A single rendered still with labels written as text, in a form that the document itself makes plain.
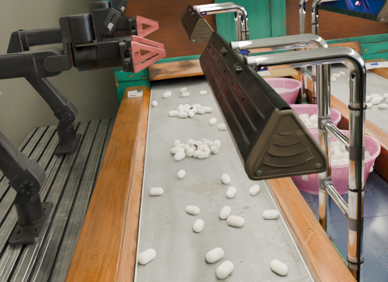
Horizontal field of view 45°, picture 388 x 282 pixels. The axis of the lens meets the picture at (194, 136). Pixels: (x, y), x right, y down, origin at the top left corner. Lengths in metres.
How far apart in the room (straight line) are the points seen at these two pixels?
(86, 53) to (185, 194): 0.40
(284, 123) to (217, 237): 0.53
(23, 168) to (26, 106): 1.93
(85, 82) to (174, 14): 1.02
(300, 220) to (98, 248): 0.39
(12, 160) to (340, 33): 1.63
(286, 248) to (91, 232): 0.39
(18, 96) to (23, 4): 0.55
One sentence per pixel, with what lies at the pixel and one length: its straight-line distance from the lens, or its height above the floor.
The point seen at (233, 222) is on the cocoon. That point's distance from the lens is 0.97.
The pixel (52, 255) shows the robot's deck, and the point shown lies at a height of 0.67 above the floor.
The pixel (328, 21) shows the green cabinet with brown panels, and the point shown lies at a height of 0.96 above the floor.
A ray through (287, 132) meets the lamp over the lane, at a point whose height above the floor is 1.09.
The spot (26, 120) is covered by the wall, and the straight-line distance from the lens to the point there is 3.14.
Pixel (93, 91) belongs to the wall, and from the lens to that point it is 3.02.
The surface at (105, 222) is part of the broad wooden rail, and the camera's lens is 1.02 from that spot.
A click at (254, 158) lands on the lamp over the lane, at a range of 0.46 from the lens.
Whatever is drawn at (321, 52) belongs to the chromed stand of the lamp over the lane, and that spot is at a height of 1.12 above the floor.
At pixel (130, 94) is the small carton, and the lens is 2.01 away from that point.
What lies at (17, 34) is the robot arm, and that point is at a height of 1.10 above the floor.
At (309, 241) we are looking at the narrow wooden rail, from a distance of 0.89.
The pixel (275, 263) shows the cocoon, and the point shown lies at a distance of 0.84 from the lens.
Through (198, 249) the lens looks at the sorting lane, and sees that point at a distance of 0.92.
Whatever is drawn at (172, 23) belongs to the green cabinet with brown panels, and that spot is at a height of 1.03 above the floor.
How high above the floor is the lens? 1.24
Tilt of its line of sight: 19 degrees down
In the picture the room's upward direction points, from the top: 6 degrees counter-clockwise
